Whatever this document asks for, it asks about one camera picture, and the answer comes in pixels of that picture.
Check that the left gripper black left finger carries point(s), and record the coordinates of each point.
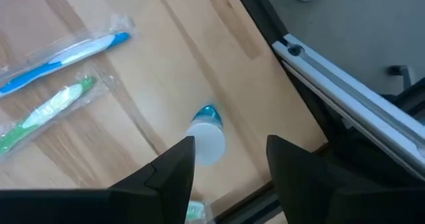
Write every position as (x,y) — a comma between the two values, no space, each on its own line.
(133,204)

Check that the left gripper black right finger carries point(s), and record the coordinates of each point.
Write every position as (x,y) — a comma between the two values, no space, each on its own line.
(332,204)

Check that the blue mouthwash bottle white cap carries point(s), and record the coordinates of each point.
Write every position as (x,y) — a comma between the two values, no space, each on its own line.
(207,141)

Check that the green toothbrush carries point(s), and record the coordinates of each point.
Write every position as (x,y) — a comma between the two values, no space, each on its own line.
(53,106)
(196,212)

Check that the blue toothbrush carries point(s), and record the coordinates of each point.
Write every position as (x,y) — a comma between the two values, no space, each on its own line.
(83,48)

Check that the grey metal leg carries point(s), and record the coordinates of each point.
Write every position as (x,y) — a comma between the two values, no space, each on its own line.
(401,72)

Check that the silver aluminium rail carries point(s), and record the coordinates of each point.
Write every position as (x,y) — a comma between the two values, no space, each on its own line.
(348,97)

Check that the black metal table frame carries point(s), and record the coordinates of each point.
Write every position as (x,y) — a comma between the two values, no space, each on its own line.
(259,14)

